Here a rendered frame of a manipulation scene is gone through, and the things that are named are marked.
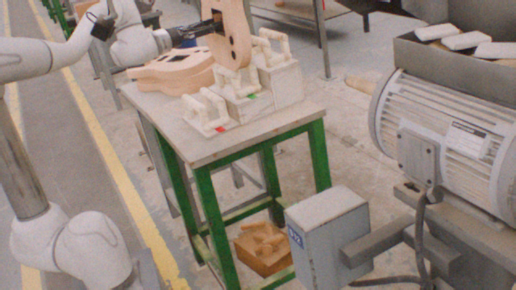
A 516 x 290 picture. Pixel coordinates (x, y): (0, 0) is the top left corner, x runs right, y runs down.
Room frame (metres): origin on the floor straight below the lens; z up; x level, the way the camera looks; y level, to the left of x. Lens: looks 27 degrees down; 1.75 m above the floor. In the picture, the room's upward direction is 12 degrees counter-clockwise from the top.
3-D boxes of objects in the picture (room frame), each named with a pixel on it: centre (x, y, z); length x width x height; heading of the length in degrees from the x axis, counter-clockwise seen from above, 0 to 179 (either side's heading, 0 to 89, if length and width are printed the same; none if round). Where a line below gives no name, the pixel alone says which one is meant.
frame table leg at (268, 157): (2.24, -0.02, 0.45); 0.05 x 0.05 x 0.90; 22
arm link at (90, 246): (1.21, 0.56, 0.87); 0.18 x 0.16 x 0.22; 66
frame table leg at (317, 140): (1.73, -0.23, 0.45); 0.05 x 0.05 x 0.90; 22
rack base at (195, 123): (1.80, 0.18, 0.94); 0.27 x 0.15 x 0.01; 26
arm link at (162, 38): (1.76, 0.28, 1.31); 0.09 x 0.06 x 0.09; 24
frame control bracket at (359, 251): (0.81, -0.21, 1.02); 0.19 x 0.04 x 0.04; 112
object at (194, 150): (1.89, 0.11, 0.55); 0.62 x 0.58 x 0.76; 22
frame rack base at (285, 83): (1.92, -0.09, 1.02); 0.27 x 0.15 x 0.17; 26
